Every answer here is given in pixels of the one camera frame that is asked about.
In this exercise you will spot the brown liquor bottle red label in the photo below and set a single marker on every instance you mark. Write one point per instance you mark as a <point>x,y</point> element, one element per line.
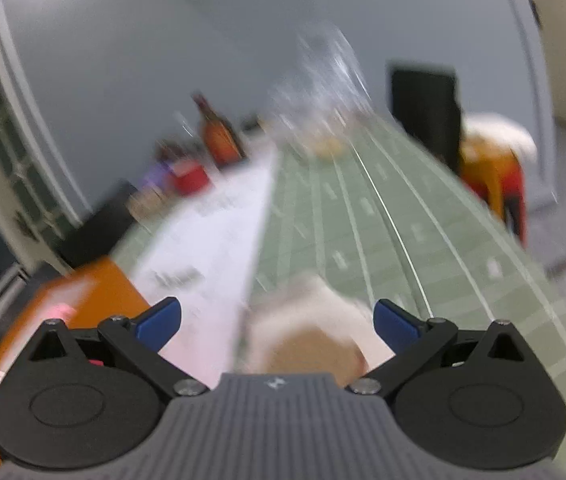
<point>218,135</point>

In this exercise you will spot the wooden speaker box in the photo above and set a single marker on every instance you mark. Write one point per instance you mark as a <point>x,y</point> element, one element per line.
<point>145,203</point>

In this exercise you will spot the black chair left far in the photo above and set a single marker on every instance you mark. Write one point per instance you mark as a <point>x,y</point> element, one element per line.
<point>101,231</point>

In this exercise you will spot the red and orange stool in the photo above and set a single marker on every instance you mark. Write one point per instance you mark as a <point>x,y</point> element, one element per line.
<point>493,172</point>

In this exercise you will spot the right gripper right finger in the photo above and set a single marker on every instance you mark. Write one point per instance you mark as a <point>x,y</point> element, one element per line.
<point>418,346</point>

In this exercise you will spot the white paper table runner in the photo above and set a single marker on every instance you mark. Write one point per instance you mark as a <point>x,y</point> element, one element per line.
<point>205,256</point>

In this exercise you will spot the purple pouch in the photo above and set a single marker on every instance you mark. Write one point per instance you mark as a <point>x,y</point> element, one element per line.
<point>159,178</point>

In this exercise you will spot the brown and white plush toast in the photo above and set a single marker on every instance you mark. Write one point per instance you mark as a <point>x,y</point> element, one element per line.
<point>303,327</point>

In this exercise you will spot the red mug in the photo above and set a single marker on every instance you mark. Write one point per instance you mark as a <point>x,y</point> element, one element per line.
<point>188,176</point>

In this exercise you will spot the orange cardboard box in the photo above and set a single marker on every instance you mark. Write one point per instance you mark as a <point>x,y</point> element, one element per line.
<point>78,300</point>

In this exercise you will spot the black chair right side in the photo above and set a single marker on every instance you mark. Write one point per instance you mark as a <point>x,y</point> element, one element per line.
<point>422,98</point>

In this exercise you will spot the black chair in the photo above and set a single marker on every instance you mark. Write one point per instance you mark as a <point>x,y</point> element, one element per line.
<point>101,231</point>
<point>422,98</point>

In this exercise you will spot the white glass-panel door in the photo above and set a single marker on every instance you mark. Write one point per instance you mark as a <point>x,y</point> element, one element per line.
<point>34,219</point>

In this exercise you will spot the green checked tablecloth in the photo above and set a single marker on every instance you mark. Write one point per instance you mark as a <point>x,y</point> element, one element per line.
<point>385,220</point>

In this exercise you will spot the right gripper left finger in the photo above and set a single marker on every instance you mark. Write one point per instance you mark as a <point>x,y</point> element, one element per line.
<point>133,345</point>

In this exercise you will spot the white towel on stool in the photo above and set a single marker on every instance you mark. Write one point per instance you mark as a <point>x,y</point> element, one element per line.
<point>502,131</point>

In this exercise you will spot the clear plastic bag with food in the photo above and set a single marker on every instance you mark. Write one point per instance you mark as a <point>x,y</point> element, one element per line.
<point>322,102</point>

